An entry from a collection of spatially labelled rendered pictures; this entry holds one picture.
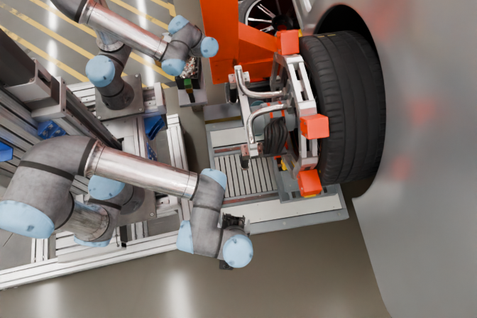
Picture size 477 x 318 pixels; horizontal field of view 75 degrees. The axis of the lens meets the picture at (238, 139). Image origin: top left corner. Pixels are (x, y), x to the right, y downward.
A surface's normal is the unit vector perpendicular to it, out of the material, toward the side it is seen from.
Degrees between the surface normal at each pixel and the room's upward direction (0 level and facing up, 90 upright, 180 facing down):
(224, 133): 0
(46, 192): 50
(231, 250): 21
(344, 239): 0
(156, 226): 0
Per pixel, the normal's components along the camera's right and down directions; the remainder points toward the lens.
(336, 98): 0.04, -0.07
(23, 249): -0.01, -0.39
